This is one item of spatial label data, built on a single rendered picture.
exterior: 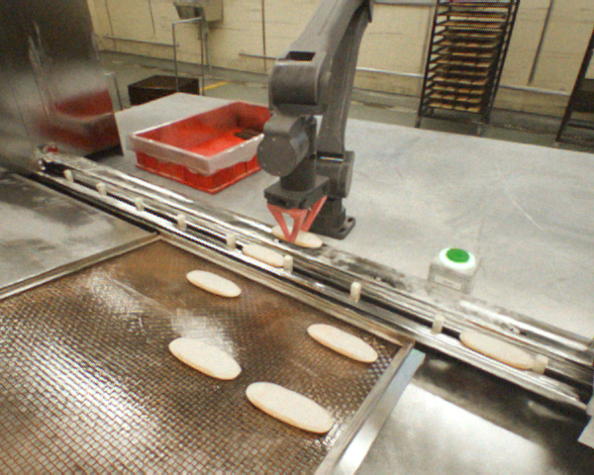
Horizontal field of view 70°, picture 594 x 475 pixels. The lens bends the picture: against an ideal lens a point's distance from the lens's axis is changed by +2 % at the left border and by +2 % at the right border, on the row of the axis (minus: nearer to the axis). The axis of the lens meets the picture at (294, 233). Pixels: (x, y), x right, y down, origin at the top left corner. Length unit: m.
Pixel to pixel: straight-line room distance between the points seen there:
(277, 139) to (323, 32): 0.21
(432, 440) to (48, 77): 1.16
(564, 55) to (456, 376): 4.46
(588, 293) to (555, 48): 4.16
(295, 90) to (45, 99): 0.83
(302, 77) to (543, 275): 0.60
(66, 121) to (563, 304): 1.23
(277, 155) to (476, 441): 0.44
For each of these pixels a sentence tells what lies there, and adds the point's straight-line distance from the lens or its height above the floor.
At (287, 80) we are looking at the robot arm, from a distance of 0.60.
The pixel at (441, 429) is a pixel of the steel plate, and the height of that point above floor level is 0.82.
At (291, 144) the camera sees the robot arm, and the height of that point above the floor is 1.13.
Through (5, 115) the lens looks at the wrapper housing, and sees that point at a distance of 1.26.
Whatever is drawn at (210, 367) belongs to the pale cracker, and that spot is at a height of 0.93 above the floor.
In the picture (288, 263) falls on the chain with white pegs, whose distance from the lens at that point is 0.77.
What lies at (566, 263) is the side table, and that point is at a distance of 1.00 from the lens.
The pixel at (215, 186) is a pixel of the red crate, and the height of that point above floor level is 0.84.
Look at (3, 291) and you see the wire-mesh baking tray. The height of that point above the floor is 0.94.
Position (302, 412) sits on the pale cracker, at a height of 0.93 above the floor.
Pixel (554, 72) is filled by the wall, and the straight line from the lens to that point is 5.00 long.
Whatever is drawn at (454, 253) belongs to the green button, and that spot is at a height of 0.91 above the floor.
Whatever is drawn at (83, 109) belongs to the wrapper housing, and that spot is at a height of 0.99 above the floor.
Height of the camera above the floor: 1.32
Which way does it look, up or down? 32 degrees down
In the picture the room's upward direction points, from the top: straight up
